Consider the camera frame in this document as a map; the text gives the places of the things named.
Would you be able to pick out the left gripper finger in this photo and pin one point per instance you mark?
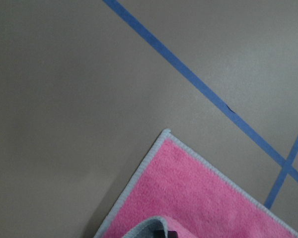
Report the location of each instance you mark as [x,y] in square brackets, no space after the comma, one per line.
[165,234]

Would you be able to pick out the pink and grey towel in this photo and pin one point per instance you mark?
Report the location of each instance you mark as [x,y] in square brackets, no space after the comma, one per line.
[175,189]

